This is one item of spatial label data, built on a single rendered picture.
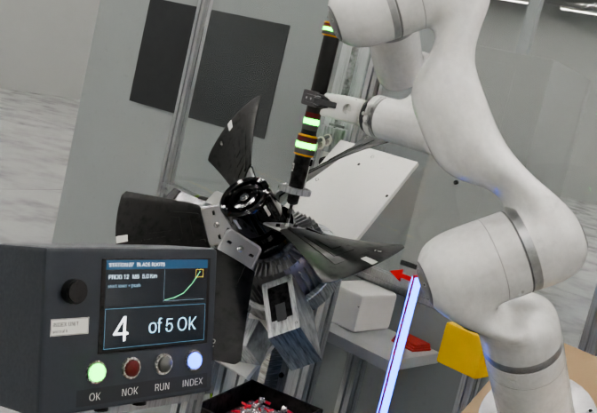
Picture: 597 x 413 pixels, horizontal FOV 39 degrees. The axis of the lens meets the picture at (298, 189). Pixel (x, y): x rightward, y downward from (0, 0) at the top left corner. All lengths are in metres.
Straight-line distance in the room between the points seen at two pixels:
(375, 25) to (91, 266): 0.50
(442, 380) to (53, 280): 1.62
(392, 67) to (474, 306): 0.49
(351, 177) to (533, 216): 1.06
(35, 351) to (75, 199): 3.87
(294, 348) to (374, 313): 0.61
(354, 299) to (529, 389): 1.07
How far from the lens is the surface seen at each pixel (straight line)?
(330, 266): 1.63
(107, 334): 1.03
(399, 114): 1.62
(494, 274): 1.16
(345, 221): 2.08
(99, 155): 4.73
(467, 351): 1.82
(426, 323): 2.45
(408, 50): 1.46
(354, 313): 2.34
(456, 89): 1.18
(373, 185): 2.14
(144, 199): 2.01
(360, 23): 1.19
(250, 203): 1.82
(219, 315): 1.76
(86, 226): 4.79
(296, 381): 2.25
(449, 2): 1.21
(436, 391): 2.46
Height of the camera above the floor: 1.50
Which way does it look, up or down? 7 degrees down
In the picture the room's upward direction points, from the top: 13 degrees clockwise
